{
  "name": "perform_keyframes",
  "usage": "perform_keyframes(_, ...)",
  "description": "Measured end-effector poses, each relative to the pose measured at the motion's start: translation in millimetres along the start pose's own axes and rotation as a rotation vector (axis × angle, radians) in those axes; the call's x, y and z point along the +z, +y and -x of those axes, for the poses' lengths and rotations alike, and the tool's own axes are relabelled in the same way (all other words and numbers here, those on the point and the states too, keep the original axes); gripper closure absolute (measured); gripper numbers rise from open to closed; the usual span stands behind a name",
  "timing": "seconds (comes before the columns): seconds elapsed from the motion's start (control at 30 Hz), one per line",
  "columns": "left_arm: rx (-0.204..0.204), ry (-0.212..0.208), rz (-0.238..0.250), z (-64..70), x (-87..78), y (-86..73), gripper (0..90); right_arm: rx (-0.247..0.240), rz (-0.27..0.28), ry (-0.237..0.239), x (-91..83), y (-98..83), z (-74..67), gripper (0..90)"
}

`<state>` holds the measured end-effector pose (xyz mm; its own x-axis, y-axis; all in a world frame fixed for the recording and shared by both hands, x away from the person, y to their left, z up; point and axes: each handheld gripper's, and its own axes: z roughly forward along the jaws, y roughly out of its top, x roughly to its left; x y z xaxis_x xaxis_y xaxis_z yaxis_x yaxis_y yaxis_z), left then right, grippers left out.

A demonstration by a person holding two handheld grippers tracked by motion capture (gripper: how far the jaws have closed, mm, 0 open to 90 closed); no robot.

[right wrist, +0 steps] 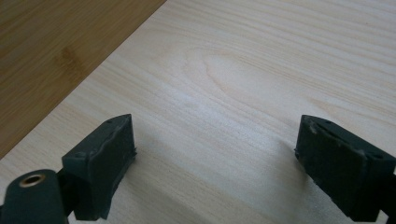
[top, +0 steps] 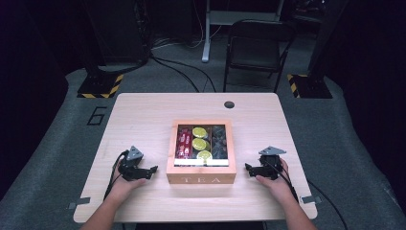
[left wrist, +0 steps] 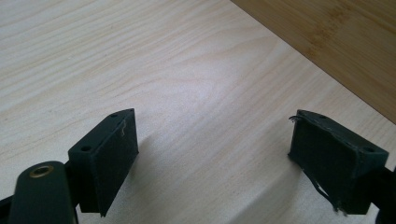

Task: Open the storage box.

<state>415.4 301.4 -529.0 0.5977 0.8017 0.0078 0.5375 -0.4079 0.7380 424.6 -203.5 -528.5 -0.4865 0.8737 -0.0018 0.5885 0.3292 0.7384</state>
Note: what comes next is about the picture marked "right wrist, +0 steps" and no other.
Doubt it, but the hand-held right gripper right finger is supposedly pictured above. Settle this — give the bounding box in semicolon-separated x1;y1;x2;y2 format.
294;114;396;222

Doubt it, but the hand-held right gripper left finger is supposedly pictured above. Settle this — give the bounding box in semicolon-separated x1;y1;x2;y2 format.
61;113;137;221

